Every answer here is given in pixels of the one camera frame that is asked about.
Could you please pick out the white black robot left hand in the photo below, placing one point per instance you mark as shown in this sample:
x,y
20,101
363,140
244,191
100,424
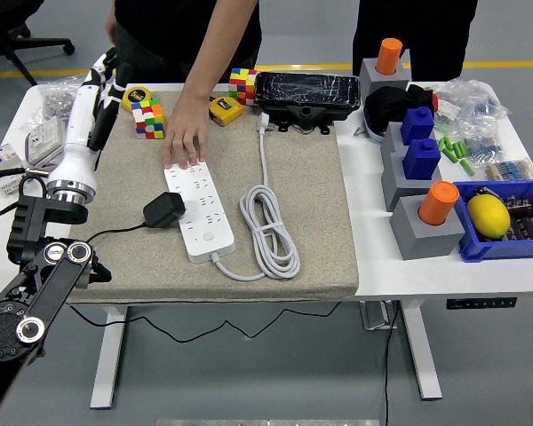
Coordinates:
x,y
77,142

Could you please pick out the person's left hand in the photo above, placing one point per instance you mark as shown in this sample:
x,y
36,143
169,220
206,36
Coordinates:
x,y
187,133

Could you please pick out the black plug adapter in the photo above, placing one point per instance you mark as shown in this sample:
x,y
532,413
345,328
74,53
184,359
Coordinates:
x,y
162,209

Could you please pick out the white power strip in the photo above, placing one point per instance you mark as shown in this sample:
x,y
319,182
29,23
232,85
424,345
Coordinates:
x,y
204,222

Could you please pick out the person's right forearm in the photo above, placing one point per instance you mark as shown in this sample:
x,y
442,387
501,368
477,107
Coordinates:
x,y
110,26

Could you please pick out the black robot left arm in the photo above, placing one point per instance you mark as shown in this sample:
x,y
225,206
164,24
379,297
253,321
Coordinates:
x,y
40,302

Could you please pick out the person's left forearm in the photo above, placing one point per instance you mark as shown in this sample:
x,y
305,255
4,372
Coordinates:
x,y
222,40

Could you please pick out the colourful twisted puzzle cube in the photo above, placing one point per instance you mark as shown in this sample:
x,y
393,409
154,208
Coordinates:
x,y
150,120

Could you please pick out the yellow tape measure silver clip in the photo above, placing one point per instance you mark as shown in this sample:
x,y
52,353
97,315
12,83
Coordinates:
x,y
226,111

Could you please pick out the purple plastic tray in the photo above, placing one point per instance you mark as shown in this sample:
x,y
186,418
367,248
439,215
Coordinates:
x,y
35,164

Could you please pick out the clear bag of screws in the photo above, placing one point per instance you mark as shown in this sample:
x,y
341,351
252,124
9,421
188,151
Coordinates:
x,y
55,97

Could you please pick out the yellow tape measure black label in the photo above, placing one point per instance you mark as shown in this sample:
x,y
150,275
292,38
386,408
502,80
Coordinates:
x,y
137,97

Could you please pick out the white circuit breaker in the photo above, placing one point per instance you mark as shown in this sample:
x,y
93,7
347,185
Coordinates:
x,y
0,157

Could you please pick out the person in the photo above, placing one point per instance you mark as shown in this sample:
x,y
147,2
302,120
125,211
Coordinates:
x,y
169,26
417,26

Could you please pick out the grey-brown fabric mat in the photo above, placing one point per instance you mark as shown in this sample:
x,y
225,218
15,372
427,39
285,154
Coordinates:
x,y
293,199

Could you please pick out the black device wrapped in film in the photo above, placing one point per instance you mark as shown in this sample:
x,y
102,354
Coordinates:
x,y
306,93

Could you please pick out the black office chair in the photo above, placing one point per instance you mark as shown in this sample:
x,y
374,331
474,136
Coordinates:
x,y
9,13

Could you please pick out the white blue curved object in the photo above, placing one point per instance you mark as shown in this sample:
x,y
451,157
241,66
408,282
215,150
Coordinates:
x,y
375,133

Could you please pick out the black cloth bundle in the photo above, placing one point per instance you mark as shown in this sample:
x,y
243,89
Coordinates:
x,y
386,106

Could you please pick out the grey block round hole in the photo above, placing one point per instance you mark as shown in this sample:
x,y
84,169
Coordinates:
x,y
382,82
422,242

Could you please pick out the orange cylinder peg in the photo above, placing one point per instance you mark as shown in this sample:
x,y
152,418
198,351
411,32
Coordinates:
x,y
388,55
437,204

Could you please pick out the blue square peg block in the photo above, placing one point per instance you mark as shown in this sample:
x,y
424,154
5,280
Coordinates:
x,y
421,160
416,126

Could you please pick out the small red object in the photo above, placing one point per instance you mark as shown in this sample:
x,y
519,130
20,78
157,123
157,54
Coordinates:
x,y
435,103

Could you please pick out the white table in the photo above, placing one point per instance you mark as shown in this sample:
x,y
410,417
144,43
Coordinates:
x,y
404,279

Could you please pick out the large clear plastic bag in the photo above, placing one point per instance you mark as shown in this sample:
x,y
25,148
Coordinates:
x,y
471,102

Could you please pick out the clear bag blue components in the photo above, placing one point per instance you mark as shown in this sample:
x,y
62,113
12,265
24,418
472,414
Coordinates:
x,y
482,148

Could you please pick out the small black yellow tool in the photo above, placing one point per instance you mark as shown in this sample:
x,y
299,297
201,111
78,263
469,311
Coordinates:
x,y
482,192

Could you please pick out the yellow lemon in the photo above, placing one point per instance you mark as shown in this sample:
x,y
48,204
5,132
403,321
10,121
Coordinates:
x,y
488,215

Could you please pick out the clear bag of resistors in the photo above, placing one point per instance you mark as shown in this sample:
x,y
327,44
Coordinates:
x,y
511,170

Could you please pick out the blue plastic bin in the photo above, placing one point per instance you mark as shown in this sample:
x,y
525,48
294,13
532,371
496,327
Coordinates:
x,y
493,250

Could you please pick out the black table control panel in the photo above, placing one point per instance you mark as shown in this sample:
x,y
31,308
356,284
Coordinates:
x,y
482,303

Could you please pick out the dark brown capacitors pile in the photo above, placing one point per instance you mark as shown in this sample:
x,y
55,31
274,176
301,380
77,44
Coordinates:
x,y
528,222

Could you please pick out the white wall socket panel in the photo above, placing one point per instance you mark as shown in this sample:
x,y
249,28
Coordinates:
x,y
46,139

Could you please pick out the green plastic wall anchor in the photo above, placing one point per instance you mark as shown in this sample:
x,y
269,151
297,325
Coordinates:
x,y
451,154
459,148
467,168
442,129
444,144

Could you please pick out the silver metal bracket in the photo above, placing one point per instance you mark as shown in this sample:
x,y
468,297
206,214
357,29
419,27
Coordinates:
x,y
375,316

